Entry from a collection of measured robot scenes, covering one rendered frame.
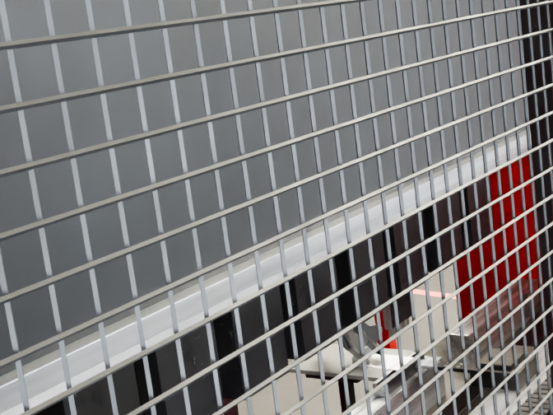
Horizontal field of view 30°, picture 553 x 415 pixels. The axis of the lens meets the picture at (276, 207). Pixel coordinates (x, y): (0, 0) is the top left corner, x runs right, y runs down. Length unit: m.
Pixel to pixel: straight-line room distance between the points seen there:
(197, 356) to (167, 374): 0.08
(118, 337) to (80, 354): 0.07
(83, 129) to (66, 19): 0.13
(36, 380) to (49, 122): 0.29
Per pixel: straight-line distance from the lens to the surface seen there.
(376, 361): 2.43
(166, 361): 1.64
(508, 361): 2.27
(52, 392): 1.47
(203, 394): 1.72
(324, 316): 2.01
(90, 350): 1.21
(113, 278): 1.27
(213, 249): 1.42
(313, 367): 2.44
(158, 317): 1.30
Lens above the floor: 1.82
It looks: 11 degrees down
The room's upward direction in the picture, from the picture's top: 7 degrees counter-clockwise
